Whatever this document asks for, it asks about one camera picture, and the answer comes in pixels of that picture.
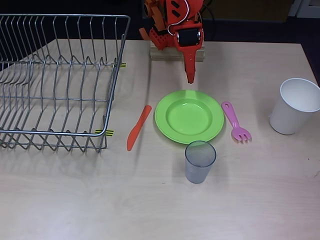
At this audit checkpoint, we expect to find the green plastic plate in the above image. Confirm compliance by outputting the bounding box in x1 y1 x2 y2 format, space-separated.
154 89 225 145

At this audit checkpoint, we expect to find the orange plastic knife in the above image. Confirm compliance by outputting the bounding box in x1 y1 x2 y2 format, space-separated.
126 104 153 152

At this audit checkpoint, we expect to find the white paper cup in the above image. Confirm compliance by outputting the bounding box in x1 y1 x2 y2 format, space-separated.
269 78 320 136

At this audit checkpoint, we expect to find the grey translucent plastic cup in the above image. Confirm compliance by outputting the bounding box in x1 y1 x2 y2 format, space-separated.
184 140 217 185

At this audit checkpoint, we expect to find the orange clamp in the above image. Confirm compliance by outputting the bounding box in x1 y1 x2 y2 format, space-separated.
138 0 166 41

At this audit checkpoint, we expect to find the pink plastic fork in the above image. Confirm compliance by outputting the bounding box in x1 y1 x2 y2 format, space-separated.
221 100 253 143

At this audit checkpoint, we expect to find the wooden block base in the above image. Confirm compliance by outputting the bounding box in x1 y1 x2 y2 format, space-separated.
149 39 206 63

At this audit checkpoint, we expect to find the white servo wire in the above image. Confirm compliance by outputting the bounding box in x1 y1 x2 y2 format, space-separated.
166 0 191 37

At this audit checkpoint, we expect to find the metal wire dish rack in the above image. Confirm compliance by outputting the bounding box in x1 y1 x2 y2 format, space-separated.
0 13 132 154

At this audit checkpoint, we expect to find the black cable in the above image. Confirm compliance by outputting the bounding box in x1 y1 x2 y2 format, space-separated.
199 0 216 42

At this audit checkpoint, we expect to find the brown partition board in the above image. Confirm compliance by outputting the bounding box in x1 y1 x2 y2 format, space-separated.
201 0 293 24

